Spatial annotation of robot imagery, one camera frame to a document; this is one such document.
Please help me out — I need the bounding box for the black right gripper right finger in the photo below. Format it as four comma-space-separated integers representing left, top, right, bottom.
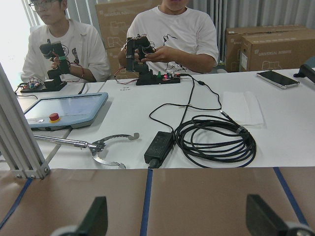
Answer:
246, 194, 288, 236

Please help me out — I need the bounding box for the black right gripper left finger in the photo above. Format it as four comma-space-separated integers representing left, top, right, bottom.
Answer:
74, 196, 108, 236

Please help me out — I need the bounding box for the metal reacher grabber tool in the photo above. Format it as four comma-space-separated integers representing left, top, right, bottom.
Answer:
34, 133, 140, 169

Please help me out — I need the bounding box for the black power adapter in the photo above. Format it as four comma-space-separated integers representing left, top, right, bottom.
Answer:
144, 131, 174, 169

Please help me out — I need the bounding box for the left teach pendant tablet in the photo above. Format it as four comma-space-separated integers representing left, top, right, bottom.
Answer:
24, 92, 108, 131

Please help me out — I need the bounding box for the teach pendant tablet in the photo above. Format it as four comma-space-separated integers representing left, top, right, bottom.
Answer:
293, 64, 315, 84
24, 92, 108, 131

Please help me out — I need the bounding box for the smartphone on table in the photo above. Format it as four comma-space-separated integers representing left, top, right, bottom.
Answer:
256, 70, 300, 89

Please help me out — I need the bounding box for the right teach pendant tablet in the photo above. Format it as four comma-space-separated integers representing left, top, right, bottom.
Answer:
293, 64, 315, 84

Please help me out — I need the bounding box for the person with glasses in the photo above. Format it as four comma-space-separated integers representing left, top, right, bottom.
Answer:
21, 0, 111, 83

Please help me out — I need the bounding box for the cardboard box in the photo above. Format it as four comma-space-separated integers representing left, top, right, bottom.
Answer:
239, 29, 315, 72

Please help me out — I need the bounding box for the person in white t-shirt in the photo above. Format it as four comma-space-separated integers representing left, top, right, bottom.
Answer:
126, 0, 219, 75

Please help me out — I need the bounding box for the coiled black cable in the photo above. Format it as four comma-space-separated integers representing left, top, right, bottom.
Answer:
173, 109, 257, 169

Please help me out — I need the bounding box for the aluminium frame post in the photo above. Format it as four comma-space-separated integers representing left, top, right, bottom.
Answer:
0, 68, 50, 179

